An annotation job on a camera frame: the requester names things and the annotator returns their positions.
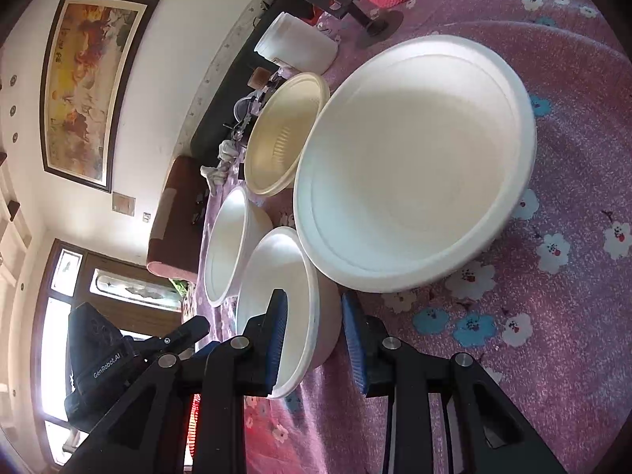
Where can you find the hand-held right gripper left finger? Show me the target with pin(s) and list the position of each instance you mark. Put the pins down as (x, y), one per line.
(276, 340)

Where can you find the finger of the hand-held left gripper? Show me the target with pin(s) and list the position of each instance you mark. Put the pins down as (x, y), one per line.
(180, 335)

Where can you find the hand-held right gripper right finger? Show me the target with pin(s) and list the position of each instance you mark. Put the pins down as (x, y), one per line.
(353, 340)

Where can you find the wooden framed glass door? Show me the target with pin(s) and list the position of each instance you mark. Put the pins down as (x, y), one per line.
(54, 355)

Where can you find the green cloth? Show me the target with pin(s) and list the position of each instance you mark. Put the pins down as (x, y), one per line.
(177, 287)

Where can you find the red and cream bowl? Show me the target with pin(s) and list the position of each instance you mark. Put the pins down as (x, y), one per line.
(196, 419)

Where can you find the brown armchair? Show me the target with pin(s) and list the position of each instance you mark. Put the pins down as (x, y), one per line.
(173, 237)

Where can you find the large white bowl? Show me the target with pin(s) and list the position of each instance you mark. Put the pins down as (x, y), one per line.
(414, 163)

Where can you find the black round device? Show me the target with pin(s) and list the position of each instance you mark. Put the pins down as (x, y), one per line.
(244, 108)

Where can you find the black device with brown cap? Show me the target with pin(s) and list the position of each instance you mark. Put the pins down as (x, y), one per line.
(259, 79)

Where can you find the framed painting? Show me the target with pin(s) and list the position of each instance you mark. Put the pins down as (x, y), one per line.
(89, 89)

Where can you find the purple floral tablecloth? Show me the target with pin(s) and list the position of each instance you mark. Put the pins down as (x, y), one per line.
(543, 158)

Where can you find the white plastic jar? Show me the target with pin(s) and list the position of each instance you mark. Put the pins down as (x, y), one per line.
(296, 42)

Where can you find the wall panel plate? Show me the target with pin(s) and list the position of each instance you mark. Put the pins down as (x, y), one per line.
(123, 203)

